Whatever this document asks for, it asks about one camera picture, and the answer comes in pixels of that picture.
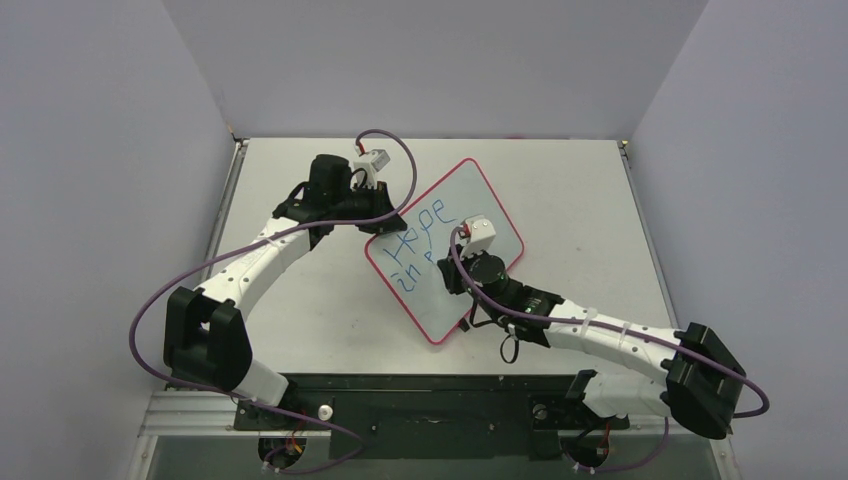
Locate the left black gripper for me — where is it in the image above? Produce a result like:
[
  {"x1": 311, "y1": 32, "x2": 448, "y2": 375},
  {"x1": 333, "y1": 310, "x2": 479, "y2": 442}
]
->
[{"x1": 331, "y1": 181, "x2": 405, "y2": 236}]

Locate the pink-framed whiteboard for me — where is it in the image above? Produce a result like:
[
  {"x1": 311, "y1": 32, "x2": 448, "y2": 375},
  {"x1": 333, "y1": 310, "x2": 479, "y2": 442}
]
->
[{"x1": 365, "y1": 158, "x2": 525, "y2": 345}]

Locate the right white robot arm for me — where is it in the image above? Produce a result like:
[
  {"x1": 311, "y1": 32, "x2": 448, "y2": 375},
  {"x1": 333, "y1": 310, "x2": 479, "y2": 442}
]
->
[{"x1": 437, "y1": 252, "x2": 746, "y2": 439}]

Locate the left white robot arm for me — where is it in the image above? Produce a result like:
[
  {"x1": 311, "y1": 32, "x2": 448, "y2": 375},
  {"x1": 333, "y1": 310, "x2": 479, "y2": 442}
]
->
[{"x1": 163, "y1": 149, "x2": 406, "y2": 430}]

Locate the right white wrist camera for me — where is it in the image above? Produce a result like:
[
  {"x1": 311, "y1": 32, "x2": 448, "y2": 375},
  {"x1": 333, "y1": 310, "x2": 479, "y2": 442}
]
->
[{"x1": 459, "y1": 215, "x2": 496, "y2": 259}]

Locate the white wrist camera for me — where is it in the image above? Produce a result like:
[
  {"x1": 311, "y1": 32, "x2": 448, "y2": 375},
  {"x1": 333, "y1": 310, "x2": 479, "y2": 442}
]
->
[
  {"x1": 459, "y1": 215, "x2": 496, "y2": 259},
  {"x1": 353, "y1": 149, "x2": 391, "y2": 188}
]

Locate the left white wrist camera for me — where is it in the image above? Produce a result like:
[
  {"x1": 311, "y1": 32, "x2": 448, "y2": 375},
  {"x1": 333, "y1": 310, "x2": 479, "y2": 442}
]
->
[{"x1": 353, "y1": 149, "x2": 391, "y2": 188}]

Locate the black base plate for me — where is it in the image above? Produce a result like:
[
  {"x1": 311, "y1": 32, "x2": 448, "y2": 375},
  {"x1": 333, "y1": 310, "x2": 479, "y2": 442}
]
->
[{"x1": 223, "y1": 372, "x2": 630, "y2": 468}]

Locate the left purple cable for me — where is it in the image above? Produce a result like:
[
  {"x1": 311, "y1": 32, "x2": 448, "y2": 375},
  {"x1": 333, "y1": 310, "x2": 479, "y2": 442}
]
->
[{"x1": 127, "y1": 128, "x2": 419, "y2": 476}]

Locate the aluminium frame rail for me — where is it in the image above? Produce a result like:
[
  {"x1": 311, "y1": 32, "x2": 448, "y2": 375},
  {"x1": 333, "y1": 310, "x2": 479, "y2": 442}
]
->
[{"x1": 135, "y1": 139, "x2": 250, "y2": 480}]

